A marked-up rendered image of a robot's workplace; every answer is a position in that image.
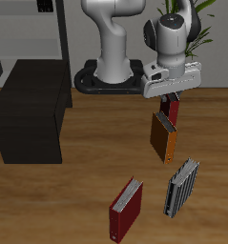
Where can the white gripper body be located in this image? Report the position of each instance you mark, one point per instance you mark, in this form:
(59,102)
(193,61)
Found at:
(182,82)

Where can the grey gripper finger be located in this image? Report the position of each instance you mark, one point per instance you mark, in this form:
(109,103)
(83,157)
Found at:
(165,98)
(175,96)

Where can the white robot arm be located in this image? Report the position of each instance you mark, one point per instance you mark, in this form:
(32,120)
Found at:
(114,47)

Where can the red book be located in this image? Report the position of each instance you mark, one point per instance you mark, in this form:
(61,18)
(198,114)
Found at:
(126,213)
(173,111)

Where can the orange book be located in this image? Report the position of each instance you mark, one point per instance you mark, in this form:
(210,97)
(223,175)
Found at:
(160,139)

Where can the grey striped book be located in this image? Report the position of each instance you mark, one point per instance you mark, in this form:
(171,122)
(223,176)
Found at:
(181,190)

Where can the black box on shelf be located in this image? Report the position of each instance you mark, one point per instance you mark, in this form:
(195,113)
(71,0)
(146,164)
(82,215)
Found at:
(45,5)

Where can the green pot plant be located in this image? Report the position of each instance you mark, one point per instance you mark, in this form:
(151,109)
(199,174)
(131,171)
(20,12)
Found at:
(198,38)

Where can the dark brown desk caddy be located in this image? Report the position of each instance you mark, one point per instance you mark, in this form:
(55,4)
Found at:
(29,108)

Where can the flat black base plate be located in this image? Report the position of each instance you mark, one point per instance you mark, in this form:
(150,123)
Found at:
(83,83)

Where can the white shelf with dark frame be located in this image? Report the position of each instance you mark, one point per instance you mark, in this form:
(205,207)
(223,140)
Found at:
(26,31)

